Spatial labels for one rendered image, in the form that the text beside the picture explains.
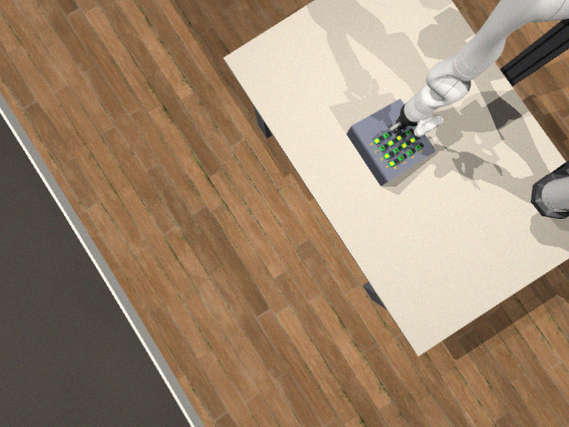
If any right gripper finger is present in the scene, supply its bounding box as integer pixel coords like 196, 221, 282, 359
388, 122, 408, 133

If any grey switch panel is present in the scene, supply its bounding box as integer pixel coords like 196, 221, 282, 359
347, 99, 435, 185

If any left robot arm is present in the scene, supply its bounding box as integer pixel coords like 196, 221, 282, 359
541, 177, 569, 213

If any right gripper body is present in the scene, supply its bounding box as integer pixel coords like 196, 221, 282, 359
397, 105, 418, 127

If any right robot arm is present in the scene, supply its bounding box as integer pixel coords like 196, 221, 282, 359
405, 0, 569, 137

